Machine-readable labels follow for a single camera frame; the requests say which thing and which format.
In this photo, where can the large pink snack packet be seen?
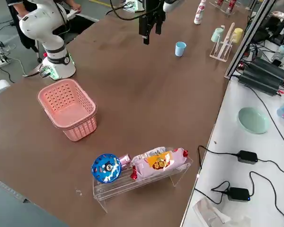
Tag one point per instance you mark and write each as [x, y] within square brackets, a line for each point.
[156, 165]

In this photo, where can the blue snack tube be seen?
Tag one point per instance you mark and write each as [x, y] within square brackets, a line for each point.
[106, 169]

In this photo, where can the small pink snack packet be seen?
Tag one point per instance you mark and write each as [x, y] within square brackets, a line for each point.
[125, 160]

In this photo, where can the white juice bottle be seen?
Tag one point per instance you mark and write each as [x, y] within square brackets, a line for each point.
[200, 14]

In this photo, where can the aluminium frame post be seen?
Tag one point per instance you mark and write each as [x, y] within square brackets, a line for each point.
[251, 35]

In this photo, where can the pale green bowl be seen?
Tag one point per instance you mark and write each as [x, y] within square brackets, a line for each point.
[253, 120]

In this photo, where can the blue ceramic cup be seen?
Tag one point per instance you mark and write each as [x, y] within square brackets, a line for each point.
[180, 49]

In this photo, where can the pale green cup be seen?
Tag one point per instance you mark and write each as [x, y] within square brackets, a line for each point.
[217, 35]

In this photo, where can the clear water bottle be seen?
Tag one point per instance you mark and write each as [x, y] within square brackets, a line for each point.
[280, 53]

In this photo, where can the clear plastic bag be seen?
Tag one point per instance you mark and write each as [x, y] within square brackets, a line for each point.
[210, 212]

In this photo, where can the clear acrylic bottle shelf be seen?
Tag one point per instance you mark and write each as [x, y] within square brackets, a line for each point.
[223, 7]

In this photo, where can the pale yellow cup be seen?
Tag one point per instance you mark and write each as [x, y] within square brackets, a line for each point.
[237, 35]

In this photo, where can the black power supply unit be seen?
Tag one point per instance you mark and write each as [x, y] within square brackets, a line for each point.
[267, 68]
[258, 82]

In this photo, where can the person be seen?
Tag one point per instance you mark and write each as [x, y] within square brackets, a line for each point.
[14, 6]

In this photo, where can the clear acrylic snack shelf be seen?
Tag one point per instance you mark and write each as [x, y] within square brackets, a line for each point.
[142, 189]

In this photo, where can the pink plastic basket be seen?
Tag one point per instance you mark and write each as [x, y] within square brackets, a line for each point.
[68, 111]

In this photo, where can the red cola bottle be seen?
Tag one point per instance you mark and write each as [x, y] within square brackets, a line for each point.
[232, 3]
[220, 2]

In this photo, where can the black power adapter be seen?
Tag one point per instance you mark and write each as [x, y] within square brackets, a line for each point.
[247, 157]
[239, 194]

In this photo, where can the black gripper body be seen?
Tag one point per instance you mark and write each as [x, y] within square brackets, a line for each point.
[152, 7]

